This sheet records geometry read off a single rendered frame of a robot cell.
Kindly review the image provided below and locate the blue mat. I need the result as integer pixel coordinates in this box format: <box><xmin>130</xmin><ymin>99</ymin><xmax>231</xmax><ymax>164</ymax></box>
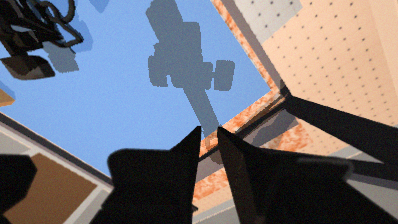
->
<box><xmin>0</xmin><ymin>0</ymin><xmax>271</xmax><ymax>177</ymax></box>

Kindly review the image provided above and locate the dark brown rope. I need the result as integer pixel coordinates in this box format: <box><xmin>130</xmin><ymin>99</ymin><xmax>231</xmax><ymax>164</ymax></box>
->
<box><xmin>19</xmin><ymin>0</ymin><xmax>83</xmax><ymax>48</ymax></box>

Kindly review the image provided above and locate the brown wooden block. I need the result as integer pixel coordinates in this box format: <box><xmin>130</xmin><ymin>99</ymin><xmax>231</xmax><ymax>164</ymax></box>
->
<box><xmin>0</xmin><ymin>88</ymin><xmax>16</xmax><ymax>107</ymax></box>

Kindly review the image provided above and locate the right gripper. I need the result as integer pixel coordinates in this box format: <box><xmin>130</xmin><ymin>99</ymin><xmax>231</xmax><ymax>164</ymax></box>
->
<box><xmin>0</xmin><ymin>0</ymin><xmax>63</xmax><ymax>80</ymax></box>

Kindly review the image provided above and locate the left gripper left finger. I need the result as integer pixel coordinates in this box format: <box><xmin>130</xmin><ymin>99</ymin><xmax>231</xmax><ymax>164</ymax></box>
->
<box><xmin>107</xmin><ymin>126</ymin><xmax>202</xmax><ymax>224</ymax></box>

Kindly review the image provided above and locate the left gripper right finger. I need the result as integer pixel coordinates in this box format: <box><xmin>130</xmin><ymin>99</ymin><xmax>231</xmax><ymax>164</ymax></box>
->
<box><xmin>217</xmin><ymin>127</ymin><xmax>354</xmax><ymax>224</ymax></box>

